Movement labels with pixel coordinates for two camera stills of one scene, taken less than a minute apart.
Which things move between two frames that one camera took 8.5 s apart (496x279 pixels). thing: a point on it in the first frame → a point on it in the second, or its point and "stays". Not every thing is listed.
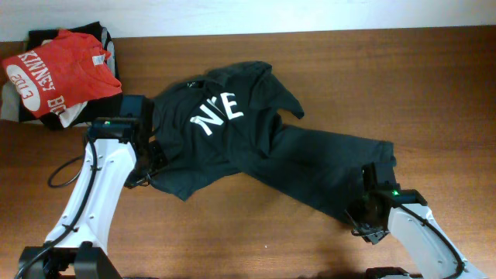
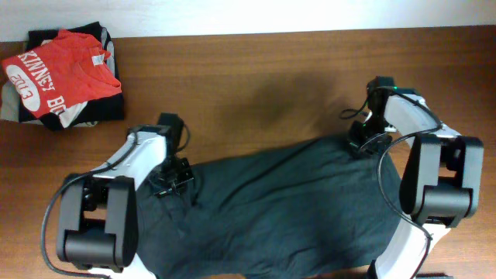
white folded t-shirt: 70,112 stays
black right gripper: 370,235 → 356,147
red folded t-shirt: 67,70 stays
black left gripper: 160,161 → 166,187
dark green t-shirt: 224,122 → 313,211
